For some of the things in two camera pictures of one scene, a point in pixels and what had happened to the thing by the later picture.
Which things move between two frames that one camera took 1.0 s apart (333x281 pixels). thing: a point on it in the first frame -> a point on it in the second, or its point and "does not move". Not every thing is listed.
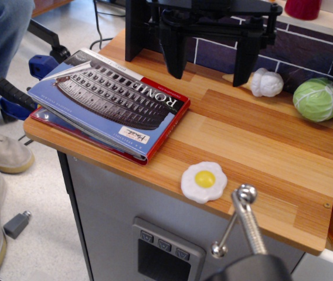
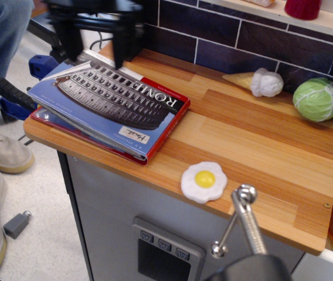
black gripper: x=176 y=18 -> x=122 y=14
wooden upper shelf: x=327 y=23 does not move
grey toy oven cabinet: x=132 y=230 does not move
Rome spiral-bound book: x=98 y=99 does not move
